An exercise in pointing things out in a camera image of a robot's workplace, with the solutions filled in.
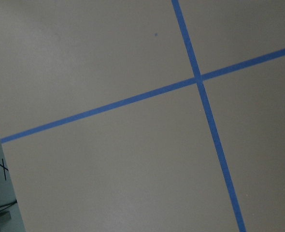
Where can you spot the blue tape line on table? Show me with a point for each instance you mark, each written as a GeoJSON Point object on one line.
{"type": "Point", "coordinates": [209, 116]}

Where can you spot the blue tape line near edge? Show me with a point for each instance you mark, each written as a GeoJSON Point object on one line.
{"type": "Point", "coordinates": [146, 95]}

